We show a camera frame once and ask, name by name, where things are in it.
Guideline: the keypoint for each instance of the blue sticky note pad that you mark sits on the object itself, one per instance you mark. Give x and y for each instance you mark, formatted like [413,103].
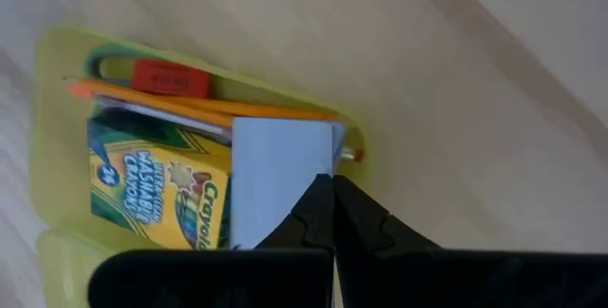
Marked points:
[275,170]

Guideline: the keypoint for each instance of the purple pencil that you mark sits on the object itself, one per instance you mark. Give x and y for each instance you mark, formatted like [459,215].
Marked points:
[350,154]

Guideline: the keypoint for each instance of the yellow green crayon box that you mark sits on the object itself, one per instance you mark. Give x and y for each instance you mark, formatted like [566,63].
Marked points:
[142,189]

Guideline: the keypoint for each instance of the orange pencil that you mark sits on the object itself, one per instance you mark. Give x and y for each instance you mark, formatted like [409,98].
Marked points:
[266,109]
[157,104]

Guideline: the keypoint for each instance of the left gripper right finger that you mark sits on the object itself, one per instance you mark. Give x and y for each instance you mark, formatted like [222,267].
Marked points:
[366,227]

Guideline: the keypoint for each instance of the yellow translucent pencil case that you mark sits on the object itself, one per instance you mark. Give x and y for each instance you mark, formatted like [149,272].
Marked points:
[57,156]

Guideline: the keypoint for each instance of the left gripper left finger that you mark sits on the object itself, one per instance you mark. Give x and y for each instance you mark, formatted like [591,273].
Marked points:
[309,222]

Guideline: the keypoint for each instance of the red rectangular eraser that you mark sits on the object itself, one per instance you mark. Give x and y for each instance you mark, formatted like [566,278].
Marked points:
[171,80]

